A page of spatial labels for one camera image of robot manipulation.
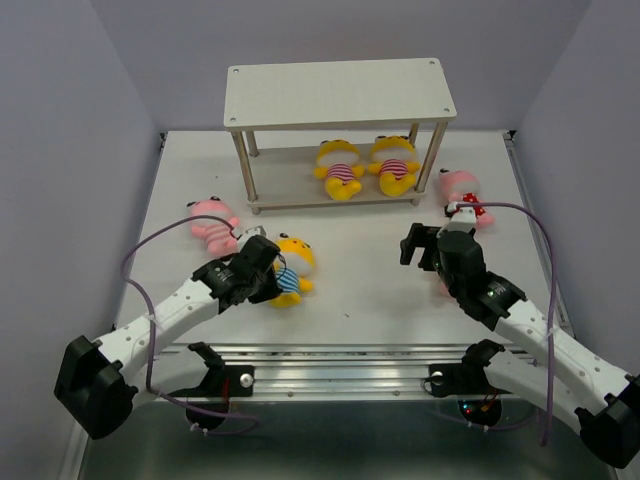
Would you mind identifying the yellow toy blue stripes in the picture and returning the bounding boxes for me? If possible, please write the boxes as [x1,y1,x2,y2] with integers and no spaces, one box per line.
[269,232,315,308]

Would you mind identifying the pink toy orange stripes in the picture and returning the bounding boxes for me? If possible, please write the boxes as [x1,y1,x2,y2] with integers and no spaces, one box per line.
[439,276,452,298]

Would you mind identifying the pink toy red polka-dot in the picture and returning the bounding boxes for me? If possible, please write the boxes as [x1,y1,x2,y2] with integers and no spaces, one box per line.
[438,168,495,228]

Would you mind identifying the yellow toy pink stripes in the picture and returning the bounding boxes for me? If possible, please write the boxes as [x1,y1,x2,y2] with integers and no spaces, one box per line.
[367,135,420,197]
[313,139,364,201]

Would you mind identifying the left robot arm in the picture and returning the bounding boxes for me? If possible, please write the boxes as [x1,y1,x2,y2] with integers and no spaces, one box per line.
[54,235,281,440]

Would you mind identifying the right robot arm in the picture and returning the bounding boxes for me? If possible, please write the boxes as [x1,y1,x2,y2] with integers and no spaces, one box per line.
[400,223,639,469]

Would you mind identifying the white two-tier shelf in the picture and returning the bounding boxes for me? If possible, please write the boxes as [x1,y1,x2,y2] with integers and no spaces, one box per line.
[224,58,457,214]

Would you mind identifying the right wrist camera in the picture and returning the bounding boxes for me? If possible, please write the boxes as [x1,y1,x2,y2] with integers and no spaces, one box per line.
[445,207,476,233]

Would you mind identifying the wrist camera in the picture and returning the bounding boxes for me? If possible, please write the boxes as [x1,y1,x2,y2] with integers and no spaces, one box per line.
[445,207,476,233]
[238,225,266,242]

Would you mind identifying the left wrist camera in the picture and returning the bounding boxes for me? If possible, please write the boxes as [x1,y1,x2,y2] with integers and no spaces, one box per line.
[238,225,266,242]

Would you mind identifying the aluminium rail frame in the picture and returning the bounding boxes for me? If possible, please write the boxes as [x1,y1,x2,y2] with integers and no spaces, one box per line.
[134,340,498,409]

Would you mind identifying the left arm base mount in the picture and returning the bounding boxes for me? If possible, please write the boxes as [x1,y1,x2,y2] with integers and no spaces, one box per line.
[180,342,255,415]

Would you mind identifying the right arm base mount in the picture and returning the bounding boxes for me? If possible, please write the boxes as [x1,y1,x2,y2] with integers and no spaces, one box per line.
[421,363,503,430]

